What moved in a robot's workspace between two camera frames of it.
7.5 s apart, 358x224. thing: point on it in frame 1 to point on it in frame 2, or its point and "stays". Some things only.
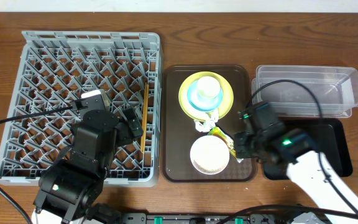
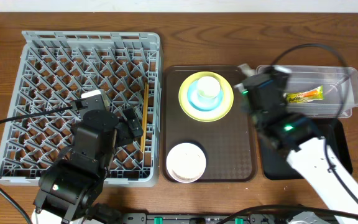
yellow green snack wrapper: x=216 y=131 to x=316 y=94
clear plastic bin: x=338 y=90 stays
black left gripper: x=124 y=135 stays
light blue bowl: x=202 y=103 stays
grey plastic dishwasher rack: x=56 y=68 stays
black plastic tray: x=331 y=137 stays
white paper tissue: x=206 y=126 to x=247 y=70
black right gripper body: x=259 y=144 to x=260 y=121
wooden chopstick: x=146 y=109 stays
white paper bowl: x=209 y=155 to x=186 y=162
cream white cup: x=208 y=86 stays
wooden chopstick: x=143 y=119 stays
